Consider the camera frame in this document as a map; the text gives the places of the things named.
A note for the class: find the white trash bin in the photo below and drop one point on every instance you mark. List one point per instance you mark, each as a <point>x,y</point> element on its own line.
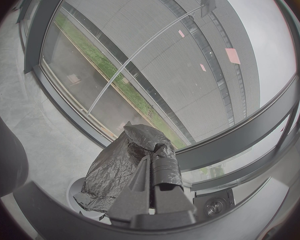
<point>73,193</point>

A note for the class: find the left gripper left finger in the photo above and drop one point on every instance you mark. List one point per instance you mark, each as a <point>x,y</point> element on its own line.
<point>135,196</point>

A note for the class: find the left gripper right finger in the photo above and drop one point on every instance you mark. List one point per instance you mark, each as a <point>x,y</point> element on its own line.
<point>170,201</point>

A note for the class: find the black plastic bag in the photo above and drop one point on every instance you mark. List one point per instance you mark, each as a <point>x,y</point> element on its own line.
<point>110,169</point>

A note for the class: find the dark grey round chair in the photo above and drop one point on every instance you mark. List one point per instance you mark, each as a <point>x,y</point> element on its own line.
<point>5,159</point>

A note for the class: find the window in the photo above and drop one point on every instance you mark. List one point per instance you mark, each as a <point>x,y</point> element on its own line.
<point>165,59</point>

